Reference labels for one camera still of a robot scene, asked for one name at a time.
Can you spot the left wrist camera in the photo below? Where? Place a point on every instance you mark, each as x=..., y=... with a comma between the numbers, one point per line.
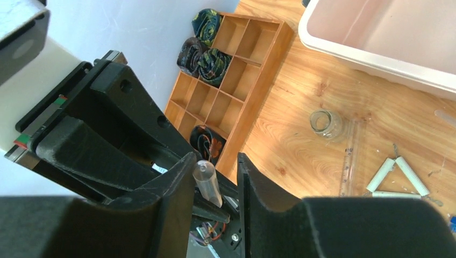
x=32, y=63

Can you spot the rolled dark floral tie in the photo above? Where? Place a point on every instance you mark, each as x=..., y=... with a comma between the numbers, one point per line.
x=207, y=142

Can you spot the blue capped tube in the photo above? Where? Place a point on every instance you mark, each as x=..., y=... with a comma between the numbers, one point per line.
x=452, y=224

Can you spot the clear plastic funnel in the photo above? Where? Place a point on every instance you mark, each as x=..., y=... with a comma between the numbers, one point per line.
x=445, y=117

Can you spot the clay pipe triangle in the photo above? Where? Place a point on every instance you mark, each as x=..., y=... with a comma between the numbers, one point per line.
x=396, y=178

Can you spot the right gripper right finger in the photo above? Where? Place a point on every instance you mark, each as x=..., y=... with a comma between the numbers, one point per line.
x=275, y=223

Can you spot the rolled patterned tie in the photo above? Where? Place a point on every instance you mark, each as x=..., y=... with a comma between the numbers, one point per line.
x=213, y=65
x=190, y=53
x=205, y=25

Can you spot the clear glass test tube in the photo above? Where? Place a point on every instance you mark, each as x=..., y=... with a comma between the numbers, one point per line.
x=206, y=179

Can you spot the small glass flask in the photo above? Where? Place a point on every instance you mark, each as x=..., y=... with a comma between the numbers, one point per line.
x=327, y=124

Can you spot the wooden compartment tray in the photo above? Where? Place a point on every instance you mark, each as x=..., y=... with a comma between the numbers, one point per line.
x=257, y=47

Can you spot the pink plastic bin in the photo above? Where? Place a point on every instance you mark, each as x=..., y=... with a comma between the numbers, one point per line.
x=406, y=42

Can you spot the glass graduated tube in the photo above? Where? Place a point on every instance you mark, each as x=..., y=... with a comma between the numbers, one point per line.
x=350, y=160

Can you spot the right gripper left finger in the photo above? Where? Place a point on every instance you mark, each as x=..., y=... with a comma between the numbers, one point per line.
x=151, y=221

